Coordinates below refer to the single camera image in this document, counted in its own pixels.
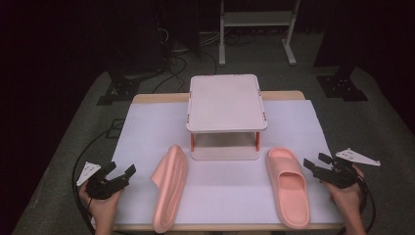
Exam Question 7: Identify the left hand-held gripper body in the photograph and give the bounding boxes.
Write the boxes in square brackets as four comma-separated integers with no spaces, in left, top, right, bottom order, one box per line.
[76,161,130,201]

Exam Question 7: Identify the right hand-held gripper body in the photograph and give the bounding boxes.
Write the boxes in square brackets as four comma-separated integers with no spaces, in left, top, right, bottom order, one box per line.
[325,147,382,190]

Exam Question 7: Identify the pink slipper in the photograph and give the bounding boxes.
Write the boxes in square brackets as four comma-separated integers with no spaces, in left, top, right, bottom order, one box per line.
[150,144,190,235]
[264,146,311,230]

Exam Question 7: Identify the white shoe rack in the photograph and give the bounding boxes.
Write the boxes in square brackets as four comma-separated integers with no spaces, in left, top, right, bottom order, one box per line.
[185,73,269,162]

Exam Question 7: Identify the person's left hand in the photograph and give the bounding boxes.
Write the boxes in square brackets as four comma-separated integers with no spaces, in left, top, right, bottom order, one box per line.
[78,180,124,229]

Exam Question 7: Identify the person's right hand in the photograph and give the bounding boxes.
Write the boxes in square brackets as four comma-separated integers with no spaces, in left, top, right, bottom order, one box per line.
[321,164,365,223]

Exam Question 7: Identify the black stand base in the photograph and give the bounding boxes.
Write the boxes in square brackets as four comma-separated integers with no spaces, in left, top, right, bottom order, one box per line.
[96,63,165,107]
[315,65,370,103]

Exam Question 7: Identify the white table mat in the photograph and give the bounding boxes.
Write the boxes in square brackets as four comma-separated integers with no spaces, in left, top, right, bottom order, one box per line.
[112,99,345,227]

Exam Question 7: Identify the white metal stand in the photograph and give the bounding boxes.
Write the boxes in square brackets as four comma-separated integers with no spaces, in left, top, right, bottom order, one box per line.
[217,0,301,68]

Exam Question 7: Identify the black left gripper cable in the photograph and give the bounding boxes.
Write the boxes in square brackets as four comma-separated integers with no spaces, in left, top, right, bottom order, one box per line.
[70,127,115,235]

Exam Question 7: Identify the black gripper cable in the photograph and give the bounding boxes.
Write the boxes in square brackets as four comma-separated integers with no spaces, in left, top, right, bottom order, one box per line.
[70,127,115,235]
[337,174,377,235]

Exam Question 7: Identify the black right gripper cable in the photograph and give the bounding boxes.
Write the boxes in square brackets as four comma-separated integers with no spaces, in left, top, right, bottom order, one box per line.
[337,174,377,235]

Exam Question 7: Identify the bundle of floor cables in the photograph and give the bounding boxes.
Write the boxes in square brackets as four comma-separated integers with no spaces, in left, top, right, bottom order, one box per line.
[150,27,220,95]

